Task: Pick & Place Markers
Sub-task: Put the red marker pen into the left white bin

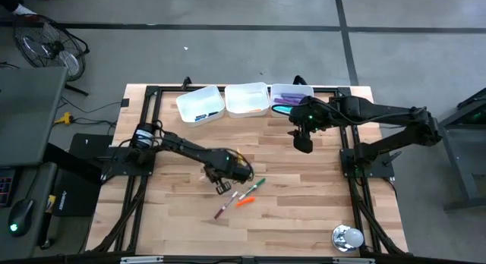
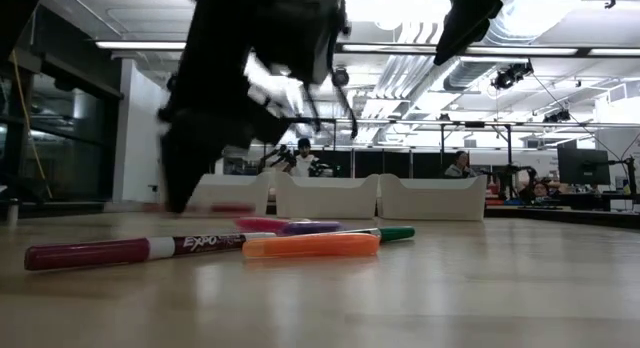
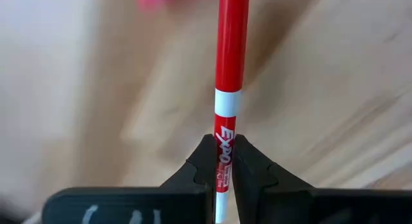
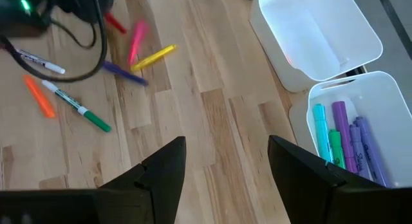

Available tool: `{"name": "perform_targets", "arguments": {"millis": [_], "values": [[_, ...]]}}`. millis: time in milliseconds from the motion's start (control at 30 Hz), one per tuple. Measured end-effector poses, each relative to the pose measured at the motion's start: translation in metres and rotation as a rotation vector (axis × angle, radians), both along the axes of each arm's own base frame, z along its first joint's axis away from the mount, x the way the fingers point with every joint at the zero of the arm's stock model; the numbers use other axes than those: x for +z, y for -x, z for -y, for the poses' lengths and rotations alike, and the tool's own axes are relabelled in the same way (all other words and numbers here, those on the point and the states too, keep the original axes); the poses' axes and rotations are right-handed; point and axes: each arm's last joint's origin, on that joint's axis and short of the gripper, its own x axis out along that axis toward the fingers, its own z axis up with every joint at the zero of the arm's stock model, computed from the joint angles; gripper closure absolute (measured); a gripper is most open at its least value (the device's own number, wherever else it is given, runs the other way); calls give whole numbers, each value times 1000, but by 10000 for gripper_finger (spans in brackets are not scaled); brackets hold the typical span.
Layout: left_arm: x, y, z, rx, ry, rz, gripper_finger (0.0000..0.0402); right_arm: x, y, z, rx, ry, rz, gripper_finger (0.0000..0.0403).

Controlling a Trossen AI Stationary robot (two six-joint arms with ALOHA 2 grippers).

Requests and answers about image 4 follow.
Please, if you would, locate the green highlighter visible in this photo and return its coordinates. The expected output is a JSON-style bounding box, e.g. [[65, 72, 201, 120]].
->
[[328, 129, 347, 170]]

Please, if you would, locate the white plastic bin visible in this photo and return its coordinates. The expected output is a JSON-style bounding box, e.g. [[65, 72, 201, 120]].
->
[[288, 71, 412, 189], [249, 0, 384, 93]]

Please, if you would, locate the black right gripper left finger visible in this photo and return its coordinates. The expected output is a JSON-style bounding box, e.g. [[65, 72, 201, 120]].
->
[[0, 136, 187, 224]]

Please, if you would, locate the black left camera cable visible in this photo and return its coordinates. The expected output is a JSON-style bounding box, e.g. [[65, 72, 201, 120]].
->
[[0, 0, 109, 84]]

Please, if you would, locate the teal chunky highlighter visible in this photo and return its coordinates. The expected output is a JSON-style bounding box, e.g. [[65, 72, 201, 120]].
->
[[312, 103, 335, 163]]

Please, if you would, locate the green-capped white marker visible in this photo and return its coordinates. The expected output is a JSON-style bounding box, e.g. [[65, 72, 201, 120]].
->
[[41, 79, 113, 134]]

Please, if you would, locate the yellow slim highlighter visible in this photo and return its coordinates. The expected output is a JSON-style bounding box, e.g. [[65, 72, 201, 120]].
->
[[130, 44, 177, 73]]

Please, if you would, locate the orange slim highlighter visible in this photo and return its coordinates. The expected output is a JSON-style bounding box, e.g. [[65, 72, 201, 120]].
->
[[22, 74, 58, 119]]

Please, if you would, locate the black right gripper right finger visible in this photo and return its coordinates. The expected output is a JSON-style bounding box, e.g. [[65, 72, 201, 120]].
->
[[268, 135, 412, 224]]

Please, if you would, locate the purple slim highlighter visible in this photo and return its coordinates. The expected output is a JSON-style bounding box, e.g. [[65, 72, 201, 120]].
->
[[102, 60, 149, 87]]

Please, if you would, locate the pink slim highlighter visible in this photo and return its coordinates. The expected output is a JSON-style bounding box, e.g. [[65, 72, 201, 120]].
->
[[127, 20, 149, 66]]

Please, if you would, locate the magenta-capped white marker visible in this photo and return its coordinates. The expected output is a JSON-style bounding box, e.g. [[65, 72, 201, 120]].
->
[[0, 40, 66, 75]]

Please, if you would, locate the black aluminium table frame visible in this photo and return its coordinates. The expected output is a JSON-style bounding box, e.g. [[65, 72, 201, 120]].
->
[[341, 65, 368, 79]]

